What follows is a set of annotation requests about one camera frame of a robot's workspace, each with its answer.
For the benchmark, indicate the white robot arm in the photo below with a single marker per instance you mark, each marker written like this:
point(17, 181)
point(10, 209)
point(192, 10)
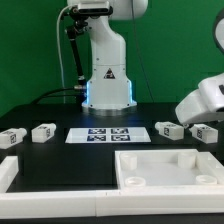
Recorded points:
point(109, 91)

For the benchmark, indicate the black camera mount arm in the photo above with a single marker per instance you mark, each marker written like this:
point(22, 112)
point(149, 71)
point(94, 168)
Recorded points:
point(72, 34)

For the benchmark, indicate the white sheet with fiducial markers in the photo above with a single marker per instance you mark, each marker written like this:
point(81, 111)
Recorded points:
point(108, 135)

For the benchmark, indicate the white obstacle bar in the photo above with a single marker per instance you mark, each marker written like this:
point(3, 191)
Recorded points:
point(201, 199)
point(210, 165)
point(8, 170)

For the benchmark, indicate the white square table top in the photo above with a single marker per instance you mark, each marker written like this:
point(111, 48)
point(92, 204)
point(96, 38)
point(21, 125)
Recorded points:
point(161, 168)

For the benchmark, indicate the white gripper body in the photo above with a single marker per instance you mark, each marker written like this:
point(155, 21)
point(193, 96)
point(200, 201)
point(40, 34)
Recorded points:
point(192, 110)

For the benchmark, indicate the camera on robot top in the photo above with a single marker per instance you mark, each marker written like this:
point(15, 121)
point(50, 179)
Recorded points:
point(90, 7)

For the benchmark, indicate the white front obstacle bar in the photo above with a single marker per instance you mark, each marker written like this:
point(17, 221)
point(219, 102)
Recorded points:
point(201, 199)

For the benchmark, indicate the white left obstacle bar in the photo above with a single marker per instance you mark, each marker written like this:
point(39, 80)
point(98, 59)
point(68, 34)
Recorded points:
point(8, 170)

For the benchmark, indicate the white right obstacle bar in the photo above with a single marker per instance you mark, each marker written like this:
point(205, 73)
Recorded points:
point(210, 165)

